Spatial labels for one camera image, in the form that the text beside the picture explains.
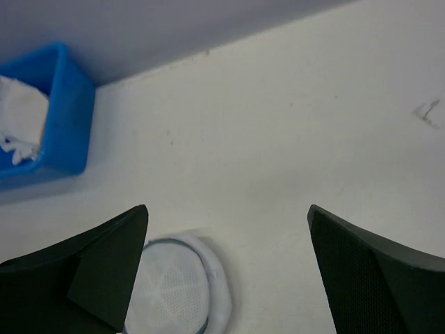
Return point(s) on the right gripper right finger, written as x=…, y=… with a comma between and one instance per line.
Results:
x=374, y=284

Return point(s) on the blue plastic bin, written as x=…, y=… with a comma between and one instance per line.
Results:
x=66, y=134

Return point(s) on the white bra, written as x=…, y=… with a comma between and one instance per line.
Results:
x=24, y=111

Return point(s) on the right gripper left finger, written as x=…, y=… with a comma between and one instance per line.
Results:
x=80, y=285

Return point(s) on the white mesh laundry bag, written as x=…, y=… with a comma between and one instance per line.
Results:
x=180, y=287

